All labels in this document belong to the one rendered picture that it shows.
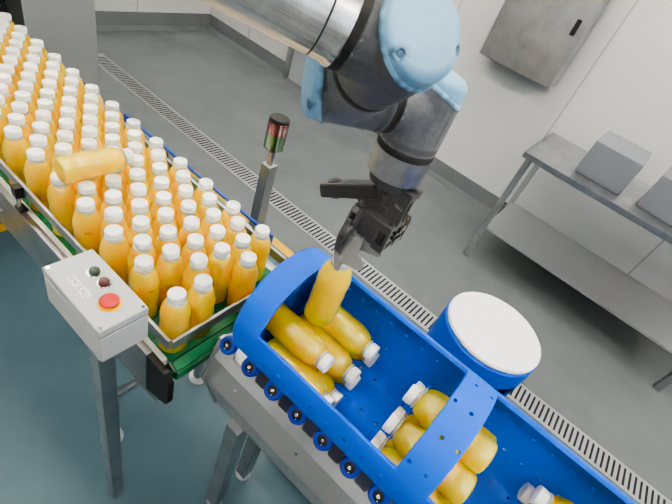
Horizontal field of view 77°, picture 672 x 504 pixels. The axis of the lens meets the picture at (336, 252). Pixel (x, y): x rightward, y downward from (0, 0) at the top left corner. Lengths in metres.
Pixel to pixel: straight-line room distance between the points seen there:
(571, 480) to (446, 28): 0.87
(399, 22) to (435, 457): 0.63
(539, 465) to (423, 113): 0.75
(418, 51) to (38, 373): 2.00
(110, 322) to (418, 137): 0.64
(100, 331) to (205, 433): 1.17
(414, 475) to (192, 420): 1.35
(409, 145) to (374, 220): 0.14
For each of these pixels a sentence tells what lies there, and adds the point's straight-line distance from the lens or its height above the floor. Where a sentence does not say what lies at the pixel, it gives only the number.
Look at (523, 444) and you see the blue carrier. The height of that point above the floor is 1.09.
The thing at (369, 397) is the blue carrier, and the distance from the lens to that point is 1.05.
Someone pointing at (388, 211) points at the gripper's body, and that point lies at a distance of 0.68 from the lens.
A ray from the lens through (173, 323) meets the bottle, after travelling 1.00.
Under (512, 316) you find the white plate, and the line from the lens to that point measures 1.37.
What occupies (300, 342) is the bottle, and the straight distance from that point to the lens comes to 0.88.
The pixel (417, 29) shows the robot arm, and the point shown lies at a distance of 0.42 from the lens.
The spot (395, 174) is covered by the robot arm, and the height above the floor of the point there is 1.53.
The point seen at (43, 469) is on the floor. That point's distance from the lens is 1.99.
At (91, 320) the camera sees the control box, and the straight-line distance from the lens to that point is 0.91.
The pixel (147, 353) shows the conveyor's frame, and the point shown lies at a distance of 1.10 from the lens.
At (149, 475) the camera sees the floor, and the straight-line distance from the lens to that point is 1.93.
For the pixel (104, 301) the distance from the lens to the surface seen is 0.92.
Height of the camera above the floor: 1.82
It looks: 39 degrees down
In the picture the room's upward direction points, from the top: 22 degrees clockwise
